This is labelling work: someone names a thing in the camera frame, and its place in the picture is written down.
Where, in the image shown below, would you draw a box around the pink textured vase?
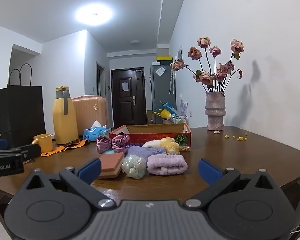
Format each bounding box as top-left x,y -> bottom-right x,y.
205,92 -> 227,131

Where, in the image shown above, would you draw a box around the grey refrigerator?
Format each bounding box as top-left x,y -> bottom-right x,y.
150,64 -> 177,120

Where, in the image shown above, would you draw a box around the wire storage rack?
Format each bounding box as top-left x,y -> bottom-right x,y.
170,114 -> 188,124

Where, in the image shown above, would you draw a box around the grey side door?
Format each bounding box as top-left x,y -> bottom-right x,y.
96,62 -> 107,101

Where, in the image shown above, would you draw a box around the dark brown entrance door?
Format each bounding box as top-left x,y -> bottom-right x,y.
111,67 -> 147,126

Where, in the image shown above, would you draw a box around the yellow and white plush cloth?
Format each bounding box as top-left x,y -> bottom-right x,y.
142,137 -> 180,155

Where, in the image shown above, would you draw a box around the hanging pale ribbons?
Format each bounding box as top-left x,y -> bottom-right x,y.
169,67 -> 176,95

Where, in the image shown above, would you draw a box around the pale green organza scrunchie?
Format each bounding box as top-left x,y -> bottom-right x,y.
121,154 -> 147,180

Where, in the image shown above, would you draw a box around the yellow and blue bag pile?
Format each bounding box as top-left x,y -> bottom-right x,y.
154,101 -> 177,119

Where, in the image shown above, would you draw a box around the yellow mug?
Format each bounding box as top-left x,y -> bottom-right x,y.
31,134 -> 53,154

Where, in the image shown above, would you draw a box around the black paper bag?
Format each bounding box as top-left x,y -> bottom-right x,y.
0,64 -> 47,148

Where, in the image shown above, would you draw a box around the rose pink satin scrunchie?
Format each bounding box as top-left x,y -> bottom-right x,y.
111,134 -> 130,154

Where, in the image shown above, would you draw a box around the pink sponge block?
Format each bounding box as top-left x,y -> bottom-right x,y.
97,152 -> 125,179

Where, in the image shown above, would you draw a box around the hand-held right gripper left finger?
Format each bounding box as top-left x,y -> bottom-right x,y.
26,158 -> 115,210

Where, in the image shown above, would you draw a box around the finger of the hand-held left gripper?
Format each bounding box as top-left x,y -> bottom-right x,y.
0,144 -> 42,164

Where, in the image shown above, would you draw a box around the yellow thermos jug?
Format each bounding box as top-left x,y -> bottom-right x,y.
52,86 -> 79,145

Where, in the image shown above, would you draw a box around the lavender feather decoration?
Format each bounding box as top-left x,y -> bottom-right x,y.
179,94 -> 188,115

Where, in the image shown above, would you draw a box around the light blue tissue pack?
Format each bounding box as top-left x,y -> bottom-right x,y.
83,120 -> 113,142

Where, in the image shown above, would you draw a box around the lilac fluffy headband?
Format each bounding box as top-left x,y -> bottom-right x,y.
147,154 -> 188,175

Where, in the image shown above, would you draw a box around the orange scissors handle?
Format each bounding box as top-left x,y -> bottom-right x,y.
41,139 -> 90,157

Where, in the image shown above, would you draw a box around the scattered yellow petal bits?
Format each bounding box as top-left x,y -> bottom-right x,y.
225,132 -> 248,141

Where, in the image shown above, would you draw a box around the pink ribbed suitcase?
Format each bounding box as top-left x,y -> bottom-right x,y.
71,95 -> 109,137

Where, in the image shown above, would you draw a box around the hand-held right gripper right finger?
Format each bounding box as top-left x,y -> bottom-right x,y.
184,158 -> 280,208

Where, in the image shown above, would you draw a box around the bunch of dried roses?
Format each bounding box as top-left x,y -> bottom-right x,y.
172,37 -> 245,93

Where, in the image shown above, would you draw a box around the lavender knit cloth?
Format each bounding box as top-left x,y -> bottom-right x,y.
125,145 -> 166,163

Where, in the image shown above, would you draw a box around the round ceiling light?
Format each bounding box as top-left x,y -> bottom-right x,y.
75,3 -> 113,26

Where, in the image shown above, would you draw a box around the cardboard box with orange rim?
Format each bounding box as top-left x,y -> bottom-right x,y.
109,123 -> 192,153

